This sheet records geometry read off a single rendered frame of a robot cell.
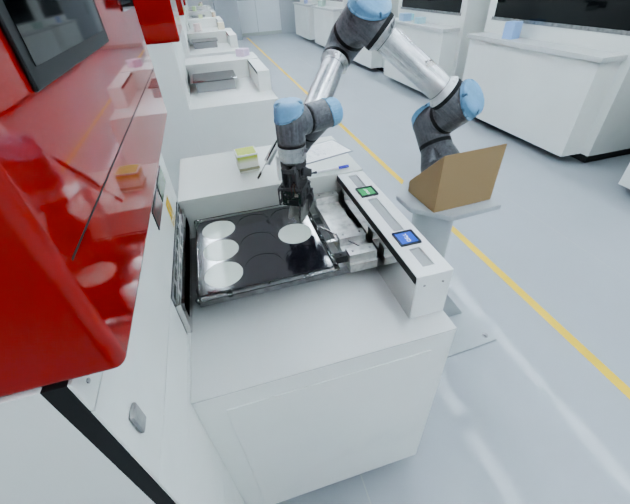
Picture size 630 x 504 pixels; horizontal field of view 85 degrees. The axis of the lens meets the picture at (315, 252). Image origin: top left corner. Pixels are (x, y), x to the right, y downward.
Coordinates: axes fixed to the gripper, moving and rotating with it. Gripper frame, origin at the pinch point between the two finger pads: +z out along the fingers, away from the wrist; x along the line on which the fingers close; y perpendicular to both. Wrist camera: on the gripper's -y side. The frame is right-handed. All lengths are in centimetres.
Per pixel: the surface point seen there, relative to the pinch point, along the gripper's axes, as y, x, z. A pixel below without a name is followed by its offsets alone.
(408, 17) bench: -552, 5, -3
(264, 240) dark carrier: 11.5, -7.9, 1.4
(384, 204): -4.6, 24.9, -4.7
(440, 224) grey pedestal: -32, 45, 18
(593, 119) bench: -274, 184, 52
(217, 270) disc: 26.7, -15.4, 1.3
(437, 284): 22.9, 40.2, -1.0
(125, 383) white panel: 70, 0, -20
